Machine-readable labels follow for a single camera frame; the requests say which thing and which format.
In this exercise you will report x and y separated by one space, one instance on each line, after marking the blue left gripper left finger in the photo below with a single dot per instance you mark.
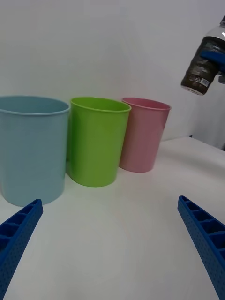
16 239

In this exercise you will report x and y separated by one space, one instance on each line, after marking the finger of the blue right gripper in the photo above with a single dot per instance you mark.
215 58

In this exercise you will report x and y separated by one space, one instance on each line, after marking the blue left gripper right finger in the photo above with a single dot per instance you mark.
206 239

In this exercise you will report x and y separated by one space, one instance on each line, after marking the small dark plastic bottle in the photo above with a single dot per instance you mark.
199 75

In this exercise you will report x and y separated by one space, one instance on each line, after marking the pale blue plastic bin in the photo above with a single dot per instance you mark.
32 150

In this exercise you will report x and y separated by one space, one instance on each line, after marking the pink plastic bin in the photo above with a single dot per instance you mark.
143 138

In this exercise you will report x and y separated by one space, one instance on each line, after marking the green plastic bin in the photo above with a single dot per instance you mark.
96 145

